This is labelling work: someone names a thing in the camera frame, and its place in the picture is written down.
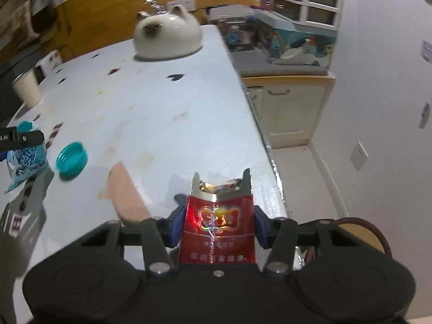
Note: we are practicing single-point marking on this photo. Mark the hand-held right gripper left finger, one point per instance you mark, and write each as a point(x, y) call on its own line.
point(176, 224)

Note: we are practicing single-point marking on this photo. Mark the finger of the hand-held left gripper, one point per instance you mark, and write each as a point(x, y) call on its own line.
point(31, 139)

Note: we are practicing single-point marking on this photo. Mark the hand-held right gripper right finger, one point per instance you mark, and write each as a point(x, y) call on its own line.
point(262, 229)

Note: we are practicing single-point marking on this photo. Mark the blue patterned snack wrapper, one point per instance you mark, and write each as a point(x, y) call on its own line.
point(25, 158)

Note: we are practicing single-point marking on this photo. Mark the red cigarette pack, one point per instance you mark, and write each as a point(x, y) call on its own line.
point(217, 222)

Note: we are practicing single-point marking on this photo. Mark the brown rimmed beige trash bin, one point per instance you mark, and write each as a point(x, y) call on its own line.
point(371, 234)

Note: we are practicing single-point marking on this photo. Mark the teal bottle cap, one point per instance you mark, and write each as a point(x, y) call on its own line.
point(71, 160)

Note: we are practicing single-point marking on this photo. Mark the white cup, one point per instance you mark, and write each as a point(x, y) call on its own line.
point(26, 89)

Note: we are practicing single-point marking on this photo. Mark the pink paper piece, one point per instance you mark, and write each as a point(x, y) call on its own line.
point(126, 192)

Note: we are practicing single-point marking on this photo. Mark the small white appliance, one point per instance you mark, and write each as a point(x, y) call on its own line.
point(47, 61)

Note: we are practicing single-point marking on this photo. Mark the grey printed cloth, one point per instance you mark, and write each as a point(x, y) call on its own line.
point(22, 229)

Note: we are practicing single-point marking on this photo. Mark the cream cabinet with wooden top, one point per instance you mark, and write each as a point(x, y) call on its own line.
point(290, 111)

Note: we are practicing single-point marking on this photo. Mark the white cat shaped teapot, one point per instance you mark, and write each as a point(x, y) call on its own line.
point(167, 32)

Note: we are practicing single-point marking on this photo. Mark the blue fish tank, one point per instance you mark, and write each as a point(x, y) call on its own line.
point(297, 45)

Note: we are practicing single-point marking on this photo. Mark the white power strip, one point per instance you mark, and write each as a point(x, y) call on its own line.
point(182, 5)

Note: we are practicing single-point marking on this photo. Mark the white flat box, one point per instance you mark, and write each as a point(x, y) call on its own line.
point(227, 11)

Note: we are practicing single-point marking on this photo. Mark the white wall socket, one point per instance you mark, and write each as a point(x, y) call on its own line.
point(358, 156)

